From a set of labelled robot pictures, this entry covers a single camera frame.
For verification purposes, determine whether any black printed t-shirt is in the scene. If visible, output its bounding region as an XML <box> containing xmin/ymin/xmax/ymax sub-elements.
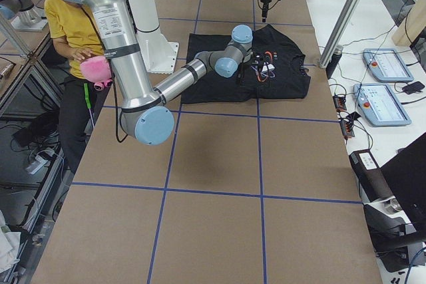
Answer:
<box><xmin>181</xmin><ymin>25</ymin><xmax>310</xmax><ymax>104</ymax></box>

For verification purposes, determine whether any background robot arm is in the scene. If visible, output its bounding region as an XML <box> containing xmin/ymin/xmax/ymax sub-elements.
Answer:
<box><xmin>1</xmin><ymin>0</ymin><xmax>47</xmax><ymax>32</ymax></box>

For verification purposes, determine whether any black water bottle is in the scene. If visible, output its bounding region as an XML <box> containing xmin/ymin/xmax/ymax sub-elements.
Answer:
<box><xmin>325</xmin><ymin>45</ymin><xmax>343</xmax><ymax>80</ymax></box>

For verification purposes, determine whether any black power strip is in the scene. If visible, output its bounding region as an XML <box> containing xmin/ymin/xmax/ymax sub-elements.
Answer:
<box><xmin>332</xmin><ymin>94</ymin><xmax>355</xmax><ymax>140</ymax></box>

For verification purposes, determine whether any near teach pendant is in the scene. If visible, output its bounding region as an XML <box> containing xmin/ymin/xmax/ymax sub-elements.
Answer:
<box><xmin>353</xmin><ymin>83</ymin><xmax>411</xmax><ymax>127</ymax></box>

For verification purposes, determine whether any teach pendant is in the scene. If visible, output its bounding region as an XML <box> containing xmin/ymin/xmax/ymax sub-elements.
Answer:
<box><xmin>353</xmin><ymin>83</ymin><xmax>411</xmax><ymax>127</ymax></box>
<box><xmin>362</xmin><ymin>49</ymin><xmax>414</xmax><ymax>82</ymax></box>

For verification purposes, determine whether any far teach pendant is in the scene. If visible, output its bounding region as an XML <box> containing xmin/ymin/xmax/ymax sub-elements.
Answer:
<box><xmin>362</xmin><ymin>49</ymin><xmax>414</xmax><ymax>82</ymax></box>

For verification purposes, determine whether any pink plush toy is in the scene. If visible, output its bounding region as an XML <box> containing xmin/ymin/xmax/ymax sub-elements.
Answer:
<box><xmin>80</xmin><ymin>56</ymin><xmax>112</xmax><ymax>90</ymax></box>

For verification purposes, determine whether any black power adapter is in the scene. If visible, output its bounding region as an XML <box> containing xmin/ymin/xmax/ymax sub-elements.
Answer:
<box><xmin>402</xmin><ymin>81</ymin><xmax>425</xmax><ymax>94</ymax></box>

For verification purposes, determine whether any black desktop device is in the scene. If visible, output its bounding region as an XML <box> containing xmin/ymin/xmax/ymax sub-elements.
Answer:
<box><xmin>349</xmin><ymin>149</ymin><xmax>393</xmax><ymax>202</ymax></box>

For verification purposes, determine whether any person in yellow shirt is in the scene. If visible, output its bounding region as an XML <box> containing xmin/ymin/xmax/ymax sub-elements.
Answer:
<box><xmin>45</xmin><ymin>0</ymin><xmax>108</xmax><ymax>173</ymax></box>

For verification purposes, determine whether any black monitor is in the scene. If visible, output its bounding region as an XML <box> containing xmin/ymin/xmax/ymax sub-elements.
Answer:
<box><xmin>381</xmin><ymin>134</ymin><xmax>425</xmax><ymax>230</ymax></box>

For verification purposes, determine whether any white floor power strip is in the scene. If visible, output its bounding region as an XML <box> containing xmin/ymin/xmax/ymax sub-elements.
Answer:
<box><xmin>26</xmin><ymin>151</ymin><xmax>54</xmax><ymax>175</ymax></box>

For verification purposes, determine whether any aluminium frame post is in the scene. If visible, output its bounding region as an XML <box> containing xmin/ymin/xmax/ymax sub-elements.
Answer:
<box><xmin>318</xmin><ymin>0</ymin><xmax>360</xmax><ymax>69</ymax></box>

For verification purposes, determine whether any green handled stick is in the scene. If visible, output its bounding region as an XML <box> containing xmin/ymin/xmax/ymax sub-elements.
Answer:
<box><xmin>83</xmin><ymin>82</ymin><xmax>95</xmax><ymax>128</ymax></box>

